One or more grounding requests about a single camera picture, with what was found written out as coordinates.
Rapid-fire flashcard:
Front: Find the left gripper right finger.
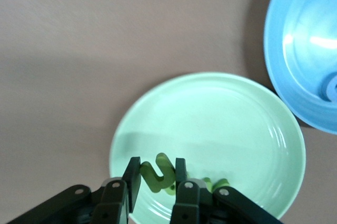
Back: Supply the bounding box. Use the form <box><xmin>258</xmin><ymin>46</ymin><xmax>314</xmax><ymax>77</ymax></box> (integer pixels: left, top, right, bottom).
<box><xmin>171</xmin><ymin>158</ymin><xmax>284</xmax><ymax>224</ymax></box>

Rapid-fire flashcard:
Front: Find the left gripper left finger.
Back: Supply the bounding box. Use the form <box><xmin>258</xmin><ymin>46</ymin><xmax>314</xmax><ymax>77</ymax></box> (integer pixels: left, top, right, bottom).
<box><xmin>5</xmin><ymin>157</ymin><xmax>142</xmax><ymax>224</ymax></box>

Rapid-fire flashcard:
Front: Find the green foam letter N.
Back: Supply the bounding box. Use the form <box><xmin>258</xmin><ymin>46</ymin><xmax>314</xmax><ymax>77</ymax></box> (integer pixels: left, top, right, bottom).
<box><xmin>202</xmin><ymin>176</ymin><xmax>232</xmax><ymax>193</ymax></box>

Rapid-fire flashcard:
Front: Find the green foam letter J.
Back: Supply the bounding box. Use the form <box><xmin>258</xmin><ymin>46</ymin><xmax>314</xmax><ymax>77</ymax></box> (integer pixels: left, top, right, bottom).
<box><xmin>139</xmin><ymin>153</ymin><xmax>176</xmax><ymax>195</ymax></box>

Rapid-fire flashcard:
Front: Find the blue foam capital G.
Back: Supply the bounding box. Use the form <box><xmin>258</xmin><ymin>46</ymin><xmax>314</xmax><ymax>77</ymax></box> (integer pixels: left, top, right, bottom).
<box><xmin>320</xmin><ymin>73</ymin><xmax>337</xmax><ymax>103</ymax></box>

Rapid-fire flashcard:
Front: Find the light green plate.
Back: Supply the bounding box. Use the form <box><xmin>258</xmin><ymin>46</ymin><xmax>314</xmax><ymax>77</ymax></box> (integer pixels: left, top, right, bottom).
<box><xmin>109</xmin><ymin>72</ymin><xmax>306</xmax><ymax>224</ymax></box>

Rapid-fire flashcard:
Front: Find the blue plate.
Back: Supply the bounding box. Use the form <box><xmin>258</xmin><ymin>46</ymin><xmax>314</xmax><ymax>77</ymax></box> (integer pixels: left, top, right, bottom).
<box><xmin>264</xmin><ymin>0</ymin><xmax>337</xmax><ymax>136</ymax></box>

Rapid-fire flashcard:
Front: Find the brown table cover mat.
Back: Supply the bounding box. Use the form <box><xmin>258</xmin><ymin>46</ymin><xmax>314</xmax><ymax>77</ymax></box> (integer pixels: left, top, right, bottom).
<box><xmin>0</xmin><ymin>0</ymin><xmax>337</xmax><ymax>224</ymax></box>

